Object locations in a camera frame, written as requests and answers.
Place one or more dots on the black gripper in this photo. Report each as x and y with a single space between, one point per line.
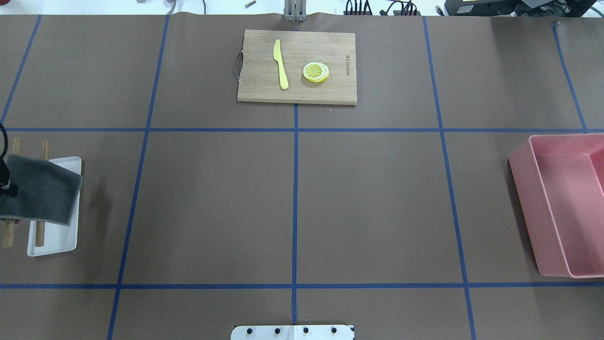
6 188

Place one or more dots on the dark grey cloth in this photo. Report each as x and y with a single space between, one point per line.
45 191

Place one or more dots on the white rectangular plastic tray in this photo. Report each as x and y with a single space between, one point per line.
57 238

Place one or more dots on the bamboo cutting board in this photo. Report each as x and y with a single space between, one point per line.
258 78

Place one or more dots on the yellow plastic knife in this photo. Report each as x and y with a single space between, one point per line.
277 56

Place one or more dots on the yellow lemon slice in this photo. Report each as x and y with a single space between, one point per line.
315 72

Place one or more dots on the black monitor base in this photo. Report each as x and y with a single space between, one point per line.
518 8

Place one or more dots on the pink plastic bin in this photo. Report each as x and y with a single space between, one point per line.
559 180

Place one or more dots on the wooden rack rail outer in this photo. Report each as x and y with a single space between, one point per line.
10 223

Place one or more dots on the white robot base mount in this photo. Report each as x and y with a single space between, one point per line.
294 332

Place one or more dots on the metal camera stand post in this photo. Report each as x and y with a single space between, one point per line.
295 11

